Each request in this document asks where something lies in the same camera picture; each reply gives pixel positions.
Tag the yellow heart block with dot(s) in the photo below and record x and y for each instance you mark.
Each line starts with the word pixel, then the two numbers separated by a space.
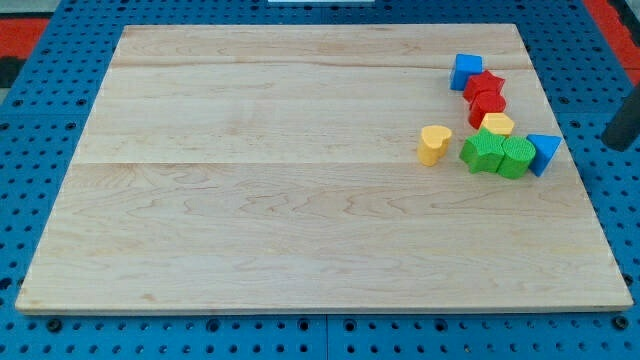
pixel 433 144

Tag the green star block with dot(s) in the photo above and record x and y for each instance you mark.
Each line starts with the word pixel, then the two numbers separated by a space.
pixel 483 151

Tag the green cylinder block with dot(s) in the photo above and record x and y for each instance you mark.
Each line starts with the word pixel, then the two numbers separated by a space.
pixel 519 152

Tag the red star block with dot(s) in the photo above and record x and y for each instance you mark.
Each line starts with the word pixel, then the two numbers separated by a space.
pixel 480 83

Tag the light wooden board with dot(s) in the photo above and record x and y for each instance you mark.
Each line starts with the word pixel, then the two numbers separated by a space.
pixel 270 169

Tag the red cylinder block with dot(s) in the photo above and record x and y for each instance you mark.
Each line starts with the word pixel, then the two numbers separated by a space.
pixel 483 103

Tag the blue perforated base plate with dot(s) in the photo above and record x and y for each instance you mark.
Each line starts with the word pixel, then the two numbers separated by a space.
pixel 54 54

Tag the yellow pentagon block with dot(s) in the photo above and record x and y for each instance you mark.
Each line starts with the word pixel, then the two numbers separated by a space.
pixel 498 123

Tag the blue cube block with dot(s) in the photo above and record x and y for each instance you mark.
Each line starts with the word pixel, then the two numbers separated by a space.
pixel 464 66

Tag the blue triangle block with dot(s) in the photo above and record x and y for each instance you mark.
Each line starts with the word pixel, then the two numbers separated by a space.
pixel 546 147

